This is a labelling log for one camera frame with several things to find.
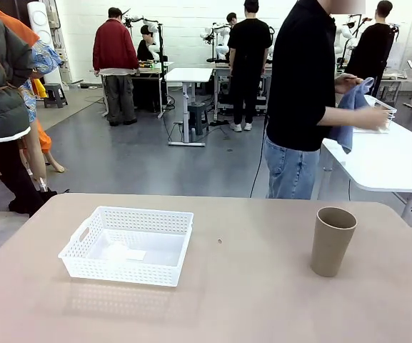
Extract person's right hand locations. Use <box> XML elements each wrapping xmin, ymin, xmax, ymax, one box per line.
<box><xmin>364</xmin><ymin>106</ymin><xmax>392</xmax><ymax>131</ymax></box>

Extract person's left hand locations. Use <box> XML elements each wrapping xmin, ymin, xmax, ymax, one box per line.
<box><xmin>333</xmin><ymin>73</ymin><xmax>364</xmax><ymax>95</ymax></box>

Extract blue cloth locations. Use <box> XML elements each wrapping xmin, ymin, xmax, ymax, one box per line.
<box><xmin>328</xmin><ymin>76</ymin><xmax>376</xmax><ymax>155</ymax></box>

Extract brown paper cup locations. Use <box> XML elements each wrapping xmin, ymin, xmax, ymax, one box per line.
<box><xmin>310</xmin><ymin>206</ymin><xmax>358</xmax><ymax>279</ymax></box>

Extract white perforated plastic basket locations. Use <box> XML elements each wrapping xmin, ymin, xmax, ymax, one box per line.
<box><xmin>57</xmin><ymin>206</ymin><xmax>195</xmax><ymax>287</ymax></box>

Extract person's right forearm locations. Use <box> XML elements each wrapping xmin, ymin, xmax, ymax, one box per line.
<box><xmin>316</xmin><ymin>106</ymin><xmax>371</xmax><ymax>129</ymax></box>

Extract tall person in black top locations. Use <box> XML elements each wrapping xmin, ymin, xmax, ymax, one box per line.
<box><xmin>344</xmin><ymin>0</ymin><xmax>396</xmax><ymax>97</ymax></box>

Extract long white workbench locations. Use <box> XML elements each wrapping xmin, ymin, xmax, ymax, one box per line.
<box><xmin>380</xmin><ymin>70</ymin><xmax>412</xmax><ymax>101</ymax></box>

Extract person black shirt blue jeans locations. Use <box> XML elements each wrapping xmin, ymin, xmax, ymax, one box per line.
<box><xmin>263</xmin><ymin>0</ymin><xmax>338</xmax><ymax>200</ymax></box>

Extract standing person all in black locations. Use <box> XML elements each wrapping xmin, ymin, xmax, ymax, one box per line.
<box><xmin>226</xmin><ymin>0</ymin><xmax>273</xmax><ymax>132</ymax></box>

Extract tall grey plastic stool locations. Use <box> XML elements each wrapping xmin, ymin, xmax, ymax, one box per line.
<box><xmin>187</xmin><ymin>101</ymin><xmax>210</xmax><ymax>136</ymax></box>

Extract white height-adjustable desk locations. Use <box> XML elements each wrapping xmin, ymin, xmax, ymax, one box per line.
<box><xmin>164</xmin><ymin>67</ymin><xmax>214</xmax><ymax>148</ymax></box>

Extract wooden top workbench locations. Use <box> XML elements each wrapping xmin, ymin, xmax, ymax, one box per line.
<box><xmin>94</xmin><ymin>60</ymin><xmax>175</xmax><ymax>119</ymax></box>

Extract seated person in black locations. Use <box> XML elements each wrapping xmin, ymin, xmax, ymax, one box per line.
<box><xmin>136</xmin><ymin>24</ymin><xmax>159</xmax><ymax>61</ymax></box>

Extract person in red jacket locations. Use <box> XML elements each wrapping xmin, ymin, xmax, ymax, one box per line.
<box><xmin>92</xmin><ymin>6</ymin><xmax>141</xmax><ymax>127</ymax></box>

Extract small grey step stool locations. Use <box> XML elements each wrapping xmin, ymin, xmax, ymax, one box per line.
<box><xmin>44</xmin><ymin>82</ymin><xmax>69</xmax><ymax>109</ymax></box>

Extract white tower fan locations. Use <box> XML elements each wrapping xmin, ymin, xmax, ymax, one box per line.
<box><xmin>26</xmin><ymin>1</ymin><xmax>63</xmax><ymax>86</ymax></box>

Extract figure in green puffer jacket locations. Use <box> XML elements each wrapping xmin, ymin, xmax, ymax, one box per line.
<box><xmin>0</xmin><ymin>0</ymin><xmax>59</xmax><ymax>217</ymax></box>

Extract white wire dish rack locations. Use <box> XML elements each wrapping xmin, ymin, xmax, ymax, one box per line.
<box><xmin>353</xmin><ymin>94</ymin><xmax>398</xmax><ymax>135</ymax></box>

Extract black floor cable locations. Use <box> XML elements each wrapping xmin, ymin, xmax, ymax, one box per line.
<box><xmin>249</xmin><ymin>117</ymin><xmax>270</xmax><ymax>199</ymax></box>

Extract white frame robot workbench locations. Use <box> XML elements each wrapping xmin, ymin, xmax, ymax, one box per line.
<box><xmin>212</xmin><ymin>62</ymin><xmax>276</xmax><ymax>115</ymax></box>

